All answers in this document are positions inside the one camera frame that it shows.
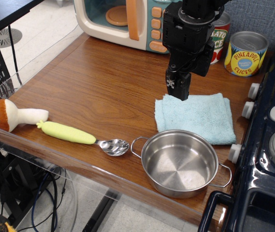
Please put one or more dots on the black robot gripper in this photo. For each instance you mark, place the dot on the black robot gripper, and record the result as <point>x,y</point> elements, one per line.
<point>187,32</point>

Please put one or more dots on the stainless steel pot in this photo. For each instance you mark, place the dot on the stainless steel pot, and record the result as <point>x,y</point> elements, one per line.
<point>179,164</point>

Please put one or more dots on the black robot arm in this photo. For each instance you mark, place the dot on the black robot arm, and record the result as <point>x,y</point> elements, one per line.
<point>187,29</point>

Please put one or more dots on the light blue folded cloth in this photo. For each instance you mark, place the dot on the light blue folded cloth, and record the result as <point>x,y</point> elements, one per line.
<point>208,116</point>

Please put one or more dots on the tomato sauce can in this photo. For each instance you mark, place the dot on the tomato sauce can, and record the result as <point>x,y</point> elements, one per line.
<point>219,35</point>

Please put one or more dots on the toy microwave oven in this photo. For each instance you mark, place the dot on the toy microwave oven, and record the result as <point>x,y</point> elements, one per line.
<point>133,23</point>

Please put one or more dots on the pineapple slices can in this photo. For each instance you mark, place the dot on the pineapple slices can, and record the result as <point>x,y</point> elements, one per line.
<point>246,53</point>

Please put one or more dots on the dark blue toy stove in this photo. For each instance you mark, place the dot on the dark blue toy stove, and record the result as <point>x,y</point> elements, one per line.
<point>251,206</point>

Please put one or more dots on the clear acrylic table guard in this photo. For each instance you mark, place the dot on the clear acrylic table guard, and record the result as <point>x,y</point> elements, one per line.
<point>26,73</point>

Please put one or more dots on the plush mushroom toy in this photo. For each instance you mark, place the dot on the plush mushroom toy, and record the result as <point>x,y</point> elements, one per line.
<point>11,116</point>

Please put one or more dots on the black desk at left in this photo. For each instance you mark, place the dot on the black desk at left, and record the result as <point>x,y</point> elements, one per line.
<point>12,10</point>

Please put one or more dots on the spoon with yellow-green handle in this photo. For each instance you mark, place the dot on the spoon with yellow-green handle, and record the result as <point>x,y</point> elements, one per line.
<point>114,147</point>

